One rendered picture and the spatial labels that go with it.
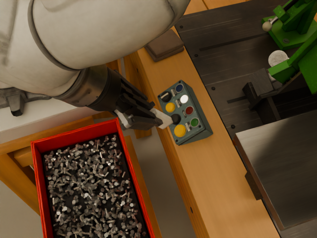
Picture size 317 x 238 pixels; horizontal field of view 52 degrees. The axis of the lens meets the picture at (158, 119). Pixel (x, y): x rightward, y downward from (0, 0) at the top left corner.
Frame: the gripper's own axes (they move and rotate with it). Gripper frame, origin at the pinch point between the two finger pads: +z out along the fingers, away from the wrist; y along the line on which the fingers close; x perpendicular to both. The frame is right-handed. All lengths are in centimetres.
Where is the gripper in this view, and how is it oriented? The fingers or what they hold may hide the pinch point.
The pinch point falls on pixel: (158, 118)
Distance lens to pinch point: 68.7
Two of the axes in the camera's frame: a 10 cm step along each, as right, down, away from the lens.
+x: 7.8, -5.2, -3.5
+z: 5.5, 2.9, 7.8
